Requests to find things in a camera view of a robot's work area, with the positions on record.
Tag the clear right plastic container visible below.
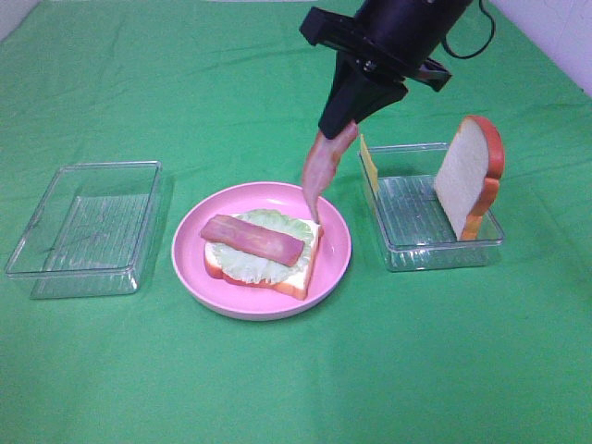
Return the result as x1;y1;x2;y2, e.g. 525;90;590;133
359;142;504;272

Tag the yellow cheese slice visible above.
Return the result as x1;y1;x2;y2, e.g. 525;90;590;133
360;134;378;195

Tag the toast bread slice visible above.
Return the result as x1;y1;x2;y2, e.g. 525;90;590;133
203;220;325;302
434;115;505;241

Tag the pink plate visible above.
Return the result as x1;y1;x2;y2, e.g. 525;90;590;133
171;181;352;321

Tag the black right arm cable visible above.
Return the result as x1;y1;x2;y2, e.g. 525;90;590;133
441;0;497;60

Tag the bacon strip from container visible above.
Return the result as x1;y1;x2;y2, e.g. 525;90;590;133
200;215;304;266

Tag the green lettuce leaf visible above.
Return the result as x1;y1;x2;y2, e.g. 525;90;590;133
204;209;323;289

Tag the clear left plastic container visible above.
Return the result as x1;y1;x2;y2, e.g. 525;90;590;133
6;161;162;300

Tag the clear plastic container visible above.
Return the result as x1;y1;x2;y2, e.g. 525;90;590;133
359;142;504;272
6;161;162;300

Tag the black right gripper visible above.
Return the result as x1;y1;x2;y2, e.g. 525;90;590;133
300;1;452;139

